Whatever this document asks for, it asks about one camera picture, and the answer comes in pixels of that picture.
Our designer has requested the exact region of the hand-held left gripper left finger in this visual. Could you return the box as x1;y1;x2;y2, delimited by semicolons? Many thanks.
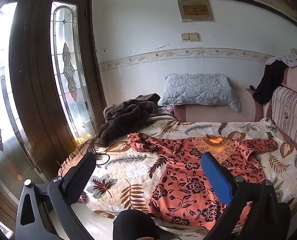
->
15;152;97;240

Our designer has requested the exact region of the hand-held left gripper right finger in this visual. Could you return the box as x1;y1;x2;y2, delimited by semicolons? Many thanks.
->
201;152;291;240

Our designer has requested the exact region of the orange floral dress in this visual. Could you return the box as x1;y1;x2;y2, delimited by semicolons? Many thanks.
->
127;132;278;230

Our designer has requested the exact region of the leaf print blanket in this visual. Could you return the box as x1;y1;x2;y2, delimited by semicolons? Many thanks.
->
58;117;297;238

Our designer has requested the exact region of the brown fleece garment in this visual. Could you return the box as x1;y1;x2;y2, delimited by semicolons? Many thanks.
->
98;93;175;147

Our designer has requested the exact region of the pink striped sofa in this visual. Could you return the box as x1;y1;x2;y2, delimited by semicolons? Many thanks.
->
173;65;297;155

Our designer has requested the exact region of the person's leg in black pants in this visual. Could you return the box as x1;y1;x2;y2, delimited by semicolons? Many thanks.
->
113;209;155;240

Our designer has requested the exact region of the grey quilted pillow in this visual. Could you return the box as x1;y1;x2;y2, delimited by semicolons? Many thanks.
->
158;73;242;112

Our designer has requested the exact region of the black garment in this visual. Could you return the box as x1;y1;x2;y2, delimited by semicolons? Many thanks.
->
250;60;289;105

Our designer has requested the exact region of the wooden stained glass door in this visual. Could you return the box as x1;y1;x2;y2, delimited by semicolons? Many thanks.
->
0;0;106;230

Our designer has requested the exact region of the lavender cloth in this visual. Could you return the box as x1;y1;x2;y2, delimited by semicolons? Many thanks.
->
265;49;297;68

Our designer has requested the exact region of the black cable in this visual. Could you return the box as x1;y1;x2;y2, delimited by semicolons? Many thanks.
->
80;142;110;166

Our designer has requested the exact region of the framed wall plaque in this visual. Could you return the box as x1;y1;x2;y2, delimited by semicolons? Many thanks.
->
177;0;214;23

